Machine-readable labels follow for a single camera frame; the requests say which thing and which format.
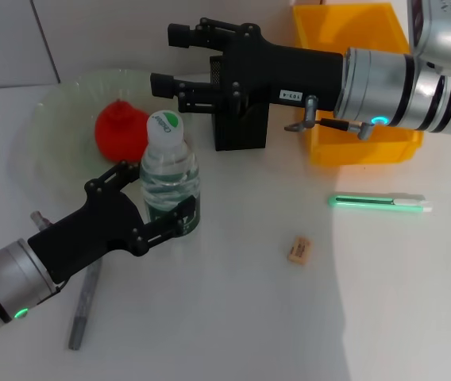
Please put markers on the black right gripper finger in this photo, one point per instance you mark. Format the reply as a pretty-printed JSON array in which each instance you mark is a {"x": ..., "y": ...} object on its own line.
[
  {"x": 161, "y": 84},
  {"x": 178, "y": 35}
]

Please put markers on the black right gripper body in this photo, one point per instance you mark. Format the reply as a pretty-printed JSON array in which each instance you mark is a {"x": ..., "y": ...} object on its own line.
[{"x": 289, "y": 75}]

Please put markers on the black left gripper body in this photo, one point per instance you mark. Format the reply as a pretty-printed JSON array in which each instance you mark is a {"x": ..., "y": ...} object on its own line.
[{"x": 90, "y": 234}]

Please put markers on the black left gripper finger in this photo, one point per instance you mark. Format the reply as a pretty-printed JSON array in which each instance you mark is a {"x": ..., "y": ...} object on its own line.
[
  {"x": 120, "y": 172},
  {"x": 158, "y": 232}
]

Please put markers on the red tomato-shaped toy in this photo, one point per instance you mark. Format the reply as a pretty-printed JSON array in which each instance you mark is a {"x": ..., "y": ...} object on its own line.
[{"x": 118, "y": 131}]

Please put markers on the green label water bottle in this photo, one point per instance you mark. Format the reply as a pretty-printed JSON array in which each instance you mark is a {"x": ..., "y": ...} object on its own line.
[{"x": 168, "y": 174}]

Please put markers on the green glass fruit plate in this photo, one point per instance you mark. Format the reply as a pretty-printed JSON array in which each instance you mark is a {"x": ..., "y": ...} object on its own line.
[{"x": 62, "y": 131}]

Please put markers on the black mesh pen holder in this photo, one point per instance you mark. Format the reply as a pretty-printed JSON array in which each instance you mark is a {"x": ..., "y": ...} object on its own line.
[{"x": 241, "y": 133}]

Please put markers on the grey marker pen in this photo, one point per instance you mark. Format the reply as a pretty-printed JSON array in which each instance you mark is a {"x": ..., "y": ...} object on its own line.
[{"x": 84, "y": 309}]

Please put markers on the beige eraser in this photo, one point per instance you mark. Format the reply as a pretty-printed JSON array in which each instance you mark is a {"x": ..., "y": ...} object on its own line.
[{"x": 300, "y": 250}]

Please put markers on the yellow plastic bin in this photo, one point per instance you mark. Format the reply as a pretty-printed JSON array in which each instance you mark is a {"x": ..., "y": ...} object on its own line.
[{"x": 368, "y": 148}]

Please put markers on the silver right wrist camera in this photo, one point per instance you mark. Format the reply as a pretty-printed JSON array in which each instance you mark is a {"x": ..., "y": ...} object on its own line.
[{"x": 448, "y": 35}]

